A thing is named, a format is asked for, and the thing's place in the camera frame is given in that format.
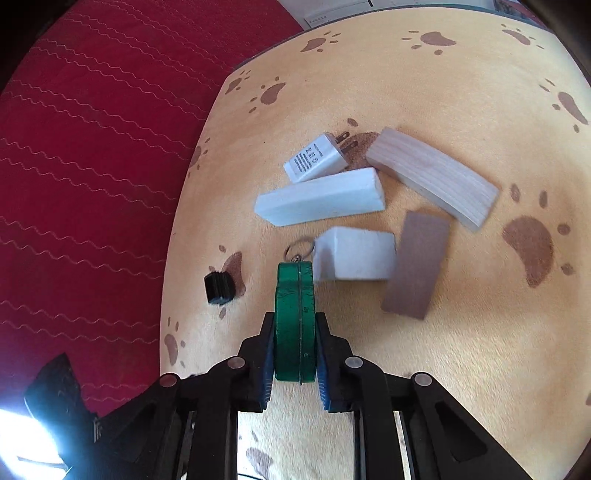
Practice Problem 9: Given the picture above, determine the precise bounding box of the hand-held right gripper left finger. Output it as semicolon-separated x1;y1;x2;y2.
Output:
99;311;278;480

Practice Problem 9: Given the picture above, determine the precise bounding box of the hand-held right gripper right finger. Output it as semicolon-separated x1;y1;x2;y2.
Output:
314;311;536;480

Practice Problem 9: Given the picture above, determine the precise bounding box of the green tin keychain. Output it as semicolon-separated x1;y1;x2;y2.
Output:
274;237;319;385

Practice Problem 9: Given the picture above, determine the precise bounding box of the black ribbed plastic cap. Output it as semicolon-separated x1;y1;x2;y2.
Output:
203;272;237;306

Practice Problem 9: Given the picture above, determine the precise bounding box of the small white block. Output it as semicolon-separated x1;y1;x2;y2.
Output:
314;226;398;282

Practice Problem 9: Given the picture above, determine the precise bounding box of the grey eraser block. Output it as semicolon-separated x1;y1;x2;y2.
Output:
366;128;501;232

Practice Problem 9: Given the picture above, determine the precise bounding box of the tan paw-print blanket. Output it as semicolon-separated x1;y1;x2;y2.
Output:
159;7;591;480

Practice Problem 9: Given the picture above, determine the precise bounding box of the flat brown wooden block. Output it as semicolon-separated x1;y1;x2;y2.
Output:
381;211;451;321

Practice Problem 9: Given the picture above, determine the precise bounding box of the long white block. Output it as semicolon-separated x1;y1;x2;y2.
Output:
254;167;386;228

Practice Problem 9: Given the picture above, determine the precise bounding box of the red quilted blanket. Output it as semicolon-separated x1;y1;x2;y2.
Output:
0;0;305;416

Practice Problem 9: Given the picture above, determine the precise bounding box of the white USB wall charger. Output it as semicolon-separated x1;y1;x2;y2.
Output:
283;131;358;185

